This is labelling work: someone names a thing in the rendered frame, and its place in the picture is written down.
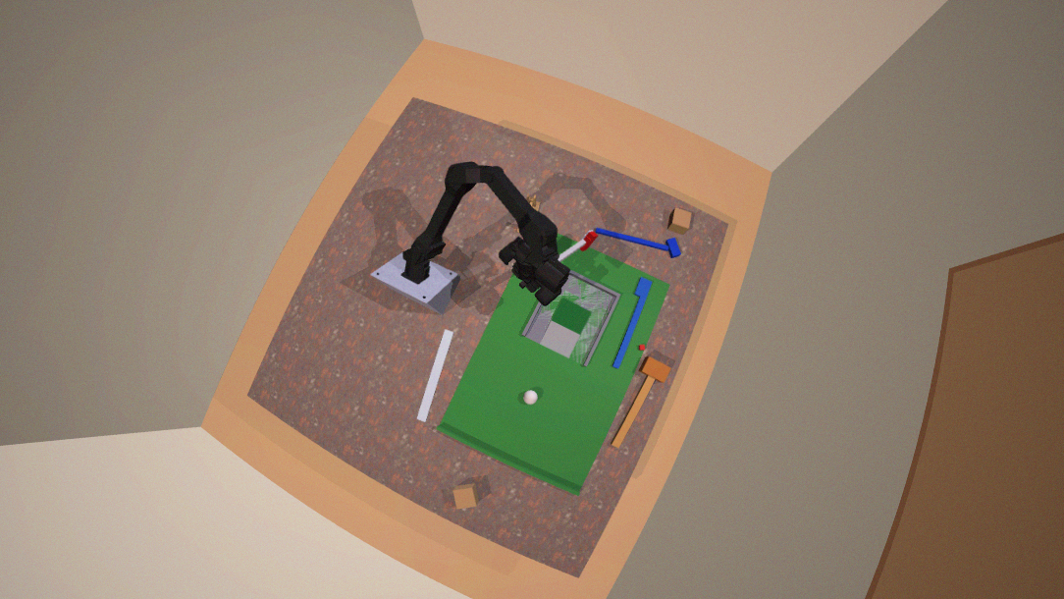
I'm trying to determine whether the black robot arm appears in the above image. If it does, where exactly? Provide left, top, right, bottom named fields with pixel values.
left=401, top=161, right=570, bottom=294

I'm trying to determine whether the green mat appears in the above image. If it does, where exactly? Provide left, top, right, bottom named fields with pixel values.
left=440, top=247, right=670, bottom=490

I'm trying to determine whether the blue l-shaped block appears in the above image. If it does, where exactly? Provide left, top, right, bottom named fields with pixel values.
left=612, top=277, right=653, bottom=368

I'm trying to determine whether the tan box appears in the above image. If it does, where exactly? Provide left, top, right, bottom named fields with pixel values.
left=453, top=483, right=479, bottom=509
left=667, top=207, right=691, bottom=235

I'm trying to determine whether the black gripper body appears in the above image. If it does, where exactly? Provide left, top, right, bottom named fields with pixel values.
left=499, top=242, right=561, bottom=306

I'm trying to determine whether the blue long bar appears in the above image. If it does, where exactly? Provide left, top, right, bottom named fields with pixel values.
left=596, top=228, right=681, bottom=257

